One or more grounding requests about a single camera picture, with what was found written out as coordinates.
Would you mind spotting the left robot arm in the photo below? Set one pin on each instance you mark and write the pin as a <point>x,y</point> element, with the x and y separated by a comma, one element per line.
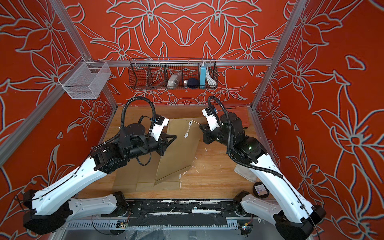
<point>52,207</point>

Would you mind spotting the red plastic tool case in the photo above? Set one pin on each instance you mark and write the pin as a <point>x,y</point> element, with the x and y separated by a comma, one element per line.
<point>243,114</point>

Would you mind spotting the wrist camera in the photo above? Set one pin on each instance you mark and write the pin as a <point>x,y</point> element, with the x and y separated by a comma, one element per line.
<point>159,123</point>
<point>211,118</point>

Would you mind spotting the black wire basket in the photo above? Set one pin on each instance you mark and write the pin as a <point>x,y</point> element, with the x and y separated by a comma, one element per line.
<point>146,74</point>

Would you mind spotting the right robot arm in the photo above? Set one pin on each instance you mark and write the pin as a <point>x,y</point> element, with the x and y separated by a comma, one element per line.
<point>294,217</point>

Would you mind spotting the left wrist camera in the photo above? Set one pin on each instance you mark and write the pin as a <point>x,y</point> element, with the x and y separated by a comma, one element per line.
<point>159,123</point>

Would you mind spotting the dark blue round object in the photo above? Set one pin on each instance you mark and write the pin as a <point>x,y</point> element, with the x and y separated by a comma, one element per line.
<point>193,83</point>

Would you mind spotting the kraft file bag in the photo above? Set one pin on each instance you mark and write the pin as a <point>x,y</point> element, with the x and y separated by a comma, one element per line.
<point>180,155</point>
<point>127,178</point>
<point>147,178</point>

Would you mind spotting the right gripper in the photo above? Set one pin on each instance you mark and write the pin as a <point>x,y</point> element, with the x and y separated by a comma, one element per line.
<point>207,133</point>

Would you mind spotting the white mesh basket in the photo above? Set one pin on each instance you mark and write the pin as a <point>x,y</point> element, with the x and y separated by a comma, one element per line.
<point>86,80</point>

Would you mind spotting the white grey work glove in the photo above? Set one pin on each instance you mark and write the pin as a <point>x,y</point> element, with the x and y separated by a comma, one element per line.
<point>245,173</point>

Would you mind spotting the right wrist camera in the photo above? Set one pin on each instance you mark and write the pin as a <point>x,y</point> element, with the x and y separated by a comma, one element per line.
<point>211,118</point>

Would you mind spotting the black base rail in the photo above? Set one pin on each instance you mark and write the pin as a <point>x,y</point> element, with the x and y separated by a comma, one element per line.
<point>184,213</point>

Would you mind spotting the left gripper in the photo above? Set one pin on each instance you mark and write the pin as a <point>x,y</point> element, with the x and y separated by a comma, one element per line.
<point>164,143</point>

